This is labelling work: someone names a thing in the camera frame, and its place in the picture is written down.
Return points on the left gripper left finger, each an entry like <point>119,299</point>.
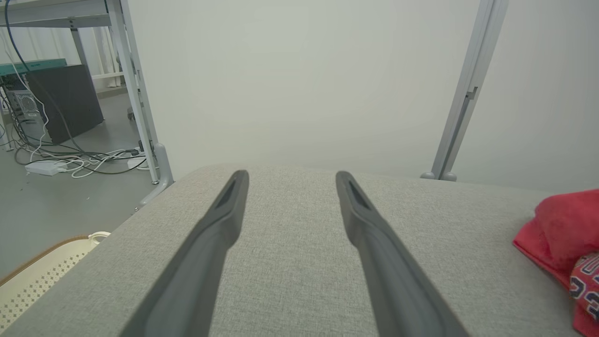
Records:
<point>187,290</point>

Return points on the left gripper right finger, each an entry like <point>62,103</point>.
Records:
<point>402,299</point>

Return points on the red garment with Bulls print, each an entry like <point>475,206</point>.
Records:
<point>557,229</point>

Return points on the grey fabric sofa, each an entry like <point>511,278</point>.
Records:
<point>290,262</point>

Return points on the white power strip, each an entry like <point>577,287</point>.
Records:
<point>138,163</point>

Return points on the cream laundry basket brown rim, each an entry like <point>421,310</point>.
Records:
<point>37,281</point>

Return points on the dark cabinet box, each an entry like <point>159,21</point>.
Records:
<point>70,103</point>

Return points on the white partition panel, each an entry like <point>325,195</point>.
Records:
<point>304,84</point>
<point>552,93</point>

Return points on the silver computer tower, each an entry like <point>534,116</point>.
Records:
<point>25,105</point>

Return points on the teal board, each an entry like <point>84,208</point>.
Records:
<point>28,68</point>

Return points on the grey partition post with single foot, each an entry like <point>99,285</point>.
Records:
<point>135,84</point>

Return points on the grey partition post with two feet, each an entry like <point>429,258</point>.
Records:
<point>468,93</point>

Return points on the grey metal frame table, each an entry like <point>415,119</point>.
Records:
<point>47,11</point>

